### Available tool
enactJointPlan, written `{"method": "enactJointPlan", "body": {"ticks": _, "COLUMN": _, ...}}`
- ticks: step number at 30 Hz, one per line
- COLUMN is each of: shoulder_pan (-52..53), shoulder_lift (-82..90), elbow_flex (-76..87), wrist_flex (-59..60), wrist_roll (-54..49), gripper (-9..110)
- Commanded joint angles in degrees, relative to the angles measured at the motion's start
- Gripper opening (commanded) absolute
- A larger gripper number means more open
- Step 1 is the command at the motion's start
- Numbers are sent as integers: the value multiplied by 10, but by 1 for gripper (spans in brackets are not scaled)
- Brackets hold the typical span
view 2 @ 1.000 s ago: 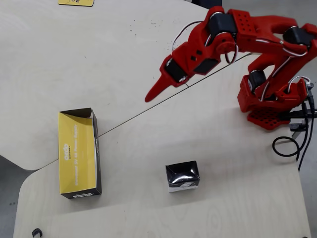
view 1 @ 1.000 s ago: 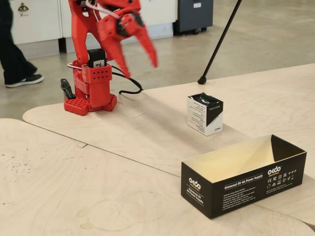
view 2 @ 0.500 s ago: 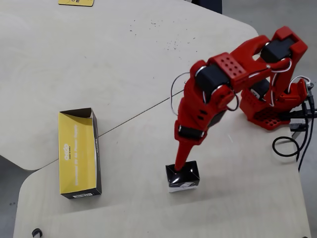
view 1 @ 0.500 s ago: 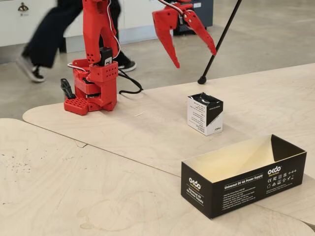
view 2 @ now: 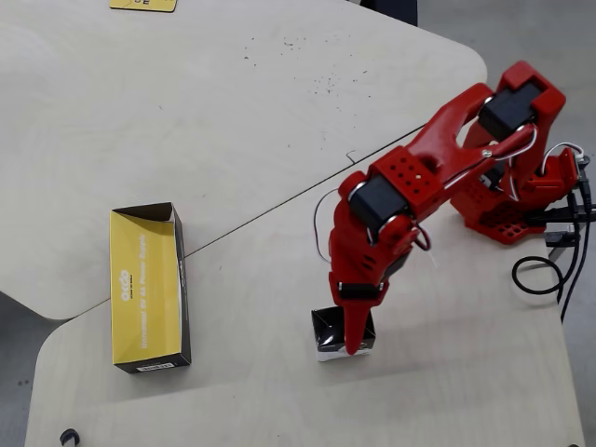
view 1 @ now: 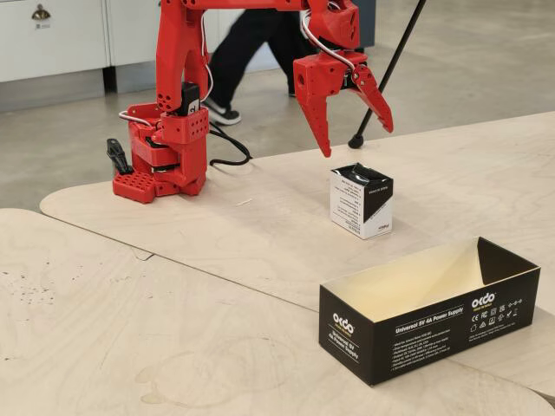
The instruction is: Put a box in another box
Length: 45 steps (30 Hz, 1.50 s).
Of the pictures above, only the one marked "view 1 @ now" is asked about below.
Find white upper arm cable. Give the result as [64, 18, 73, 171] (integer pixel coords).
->
[199, 8, 215, 103]

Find black power cable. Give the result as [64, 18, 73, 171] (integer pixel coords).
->
[207, 120, 253, 167]

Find white cabinet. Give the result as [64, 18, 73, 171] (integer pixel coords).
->
[0, 0, 314, 84]

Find red perforated robot base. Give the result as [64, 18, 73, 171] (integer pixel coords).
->
[112, 103, 210, 203]

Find person in dark trousers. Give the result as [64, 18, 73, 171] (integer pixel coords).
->
[202, 7, 323, 127]

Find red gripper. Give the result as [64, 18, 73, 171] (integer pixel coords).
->
[293, 50, 395, 159]

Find white wrist servo cable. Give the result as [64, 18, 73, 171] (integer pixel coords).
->
[298, 9, 362, 71]

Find dark grey wheeled cabinet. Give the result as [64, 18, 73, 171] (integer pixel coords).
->
[357, 0, 377, 49]

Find black table clamp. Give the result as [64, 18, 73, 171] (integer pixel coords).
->
[106, 138, 134, 176]

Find small black white box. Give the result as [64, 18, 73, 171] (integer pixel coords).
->
[329, 162, 395, 241]

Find black tripod leg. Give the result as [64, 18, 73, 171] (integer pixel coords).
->
[348, 0, 428, 150]

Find large open black yellow box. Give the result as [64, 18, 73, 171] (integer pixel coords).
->
[318, 236, 542, 387]

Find white base servo cable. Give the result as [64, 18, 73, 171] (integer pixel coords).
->
[118, 109, 153, 127]

